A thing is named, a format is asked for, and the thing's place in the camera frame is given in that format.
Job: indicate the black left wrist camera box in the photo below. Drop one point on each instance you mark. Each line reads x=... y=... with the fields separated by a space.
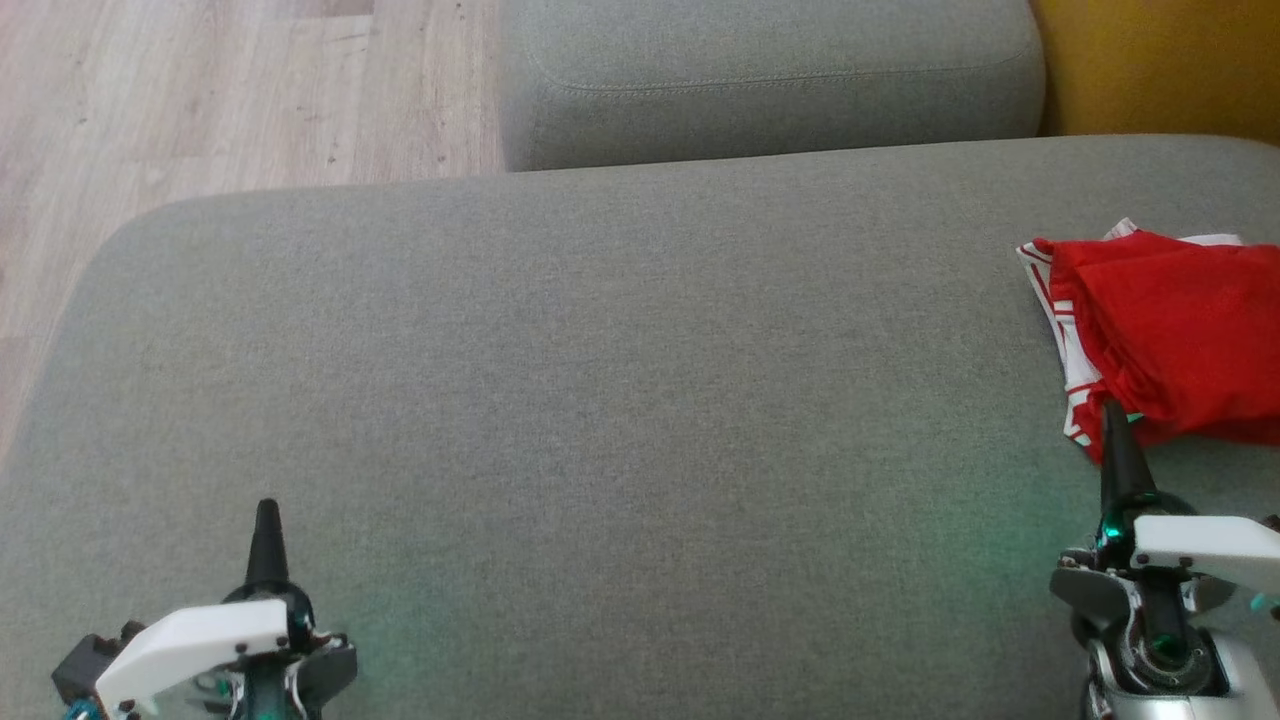
x=85 y=665

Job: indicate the large grey sofa seat cushion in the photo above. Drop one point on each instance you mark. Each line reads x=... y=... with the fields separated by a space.
x=600 y=400

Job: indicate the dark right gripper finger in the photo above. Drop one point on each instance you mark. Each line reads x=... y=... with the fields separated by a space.
x=1122 y=470

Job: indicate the yellow sofa back cushion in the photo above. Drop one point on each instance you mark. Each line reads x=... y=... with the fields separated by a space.
x=1160 y=60

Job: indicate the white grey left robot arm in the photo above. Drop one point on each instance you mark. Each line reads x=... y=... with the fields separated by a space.
x=325 y=670

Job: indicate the red jersey with white sleeves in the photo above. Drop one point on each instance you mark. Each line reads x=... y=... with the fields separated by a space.
x=1180 y=330

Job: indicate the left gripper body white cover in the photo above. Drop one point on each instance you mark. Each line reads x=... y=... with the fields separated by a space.
x=190 y=645

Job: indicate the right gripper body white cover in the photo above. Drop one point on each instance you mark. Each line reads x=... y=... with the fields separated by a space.
x=1210 y=550

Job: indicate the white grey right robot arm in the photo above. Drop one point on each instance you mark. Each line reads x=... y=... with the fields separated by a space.
x=1170 y=650

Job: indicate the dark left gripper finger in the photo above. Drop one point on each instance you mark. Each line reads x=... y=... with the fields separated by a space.
x=267 y=550

